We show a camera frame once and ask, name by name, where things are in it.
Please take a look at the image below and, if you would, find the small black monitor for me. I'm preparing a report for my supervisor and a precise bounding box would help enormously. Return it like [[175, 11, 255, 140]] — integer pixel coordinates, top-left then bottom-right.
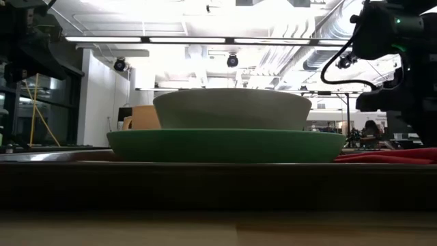
[[117, 107, 133, 122]]

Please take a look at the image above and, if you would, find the dark brown serving tray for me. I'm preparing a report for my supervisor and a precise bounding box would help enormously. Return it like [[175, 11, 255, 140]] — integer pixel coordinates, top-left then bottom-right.
[[0, 148, 437, 210]]

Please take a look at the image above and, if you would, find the red cloth napkin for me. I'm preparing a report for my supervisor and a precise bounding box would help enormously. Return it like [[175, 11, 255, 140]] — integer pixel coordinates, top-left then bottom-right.
[[333, 147, 437, 165]]

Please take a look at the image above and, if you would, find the black ceiling spotlight cluster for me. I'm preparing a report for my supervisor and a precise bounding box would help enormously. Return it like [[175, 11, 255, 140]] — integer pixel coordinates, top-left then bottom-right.
[[336, 53, 358, 70]]

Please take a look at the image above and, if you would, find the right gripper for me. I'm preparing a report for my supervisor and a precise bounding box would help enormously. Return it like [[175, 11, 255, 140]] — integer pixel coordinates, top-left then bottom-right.
[[355, 51, 437, 148]]

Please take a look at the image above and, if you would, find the cream bowl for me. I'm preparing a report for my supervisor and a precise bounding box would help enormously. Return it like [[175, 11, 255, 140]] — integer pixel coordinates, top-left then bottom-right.
[[152, 87, 313, 132]]

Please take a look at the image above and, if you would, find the cream mug with orange inside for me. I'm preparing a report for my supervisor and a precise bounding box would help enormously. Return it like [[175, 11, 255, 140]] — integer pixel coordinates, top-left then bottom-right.
[[122, 105, 162, 131]]

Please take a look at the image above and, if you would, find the black camera cable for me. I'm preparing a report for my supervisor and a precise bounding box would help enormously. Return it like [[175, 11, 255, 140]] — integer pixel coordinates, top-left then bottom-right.
[[320, 33, 379, 91]]

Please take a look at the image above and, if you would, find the yellow cable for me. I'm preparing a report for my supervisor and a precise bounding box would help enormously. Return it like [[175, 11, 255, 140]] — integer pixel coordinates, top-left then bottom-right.
[[23, 73, 62, 148]]

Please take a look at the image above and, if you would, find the person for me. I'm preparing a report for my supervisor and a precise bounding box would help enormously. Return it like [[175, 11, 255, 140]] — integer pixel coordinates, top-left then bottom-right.
[[361, 120, 382, 148]]

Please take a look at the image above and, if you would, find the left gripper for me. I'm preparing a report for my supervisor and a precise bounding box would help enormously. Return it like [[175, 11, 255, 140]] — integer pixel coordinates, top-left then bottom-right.
[[0, 36, 68, 85]]

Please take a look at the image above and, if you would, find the green plate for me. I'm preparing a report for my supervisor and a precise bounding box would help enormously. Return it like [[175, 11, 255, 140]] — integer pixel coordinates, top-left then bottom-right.
[[106, 128, 346, 164]]

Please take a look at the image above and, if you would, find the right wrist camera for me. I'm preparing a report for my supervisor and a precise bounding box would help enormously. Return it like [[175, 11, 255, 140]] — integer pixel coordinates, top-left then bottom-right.
[[350, 1, 426, 62]]

